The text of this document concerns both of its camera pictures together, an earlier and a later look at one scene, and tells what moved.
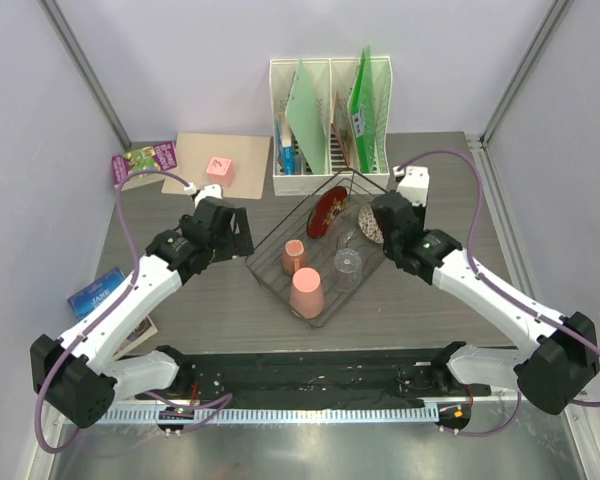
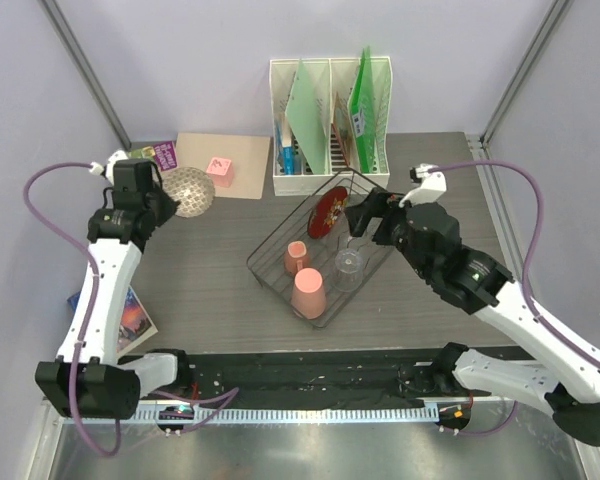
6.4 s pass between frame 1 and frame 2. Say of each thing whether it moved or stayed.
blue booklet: stayed
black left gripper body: moved
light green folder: stayed
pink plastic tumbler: stayed
